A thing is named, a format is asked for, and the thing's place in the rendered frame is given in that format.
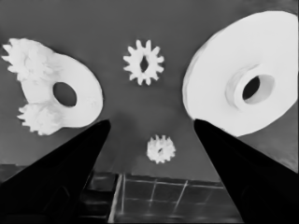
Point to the large thick white disc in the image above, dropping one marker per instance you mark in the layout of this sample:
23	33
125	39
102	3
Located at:
218	62

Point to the small white gear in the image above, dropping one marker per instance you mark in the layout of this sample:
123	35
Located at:
34	121
135	65
153	149
21	63

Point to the white round carrier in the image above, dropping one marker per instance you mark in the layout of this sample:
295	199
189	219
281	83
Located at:
87	90

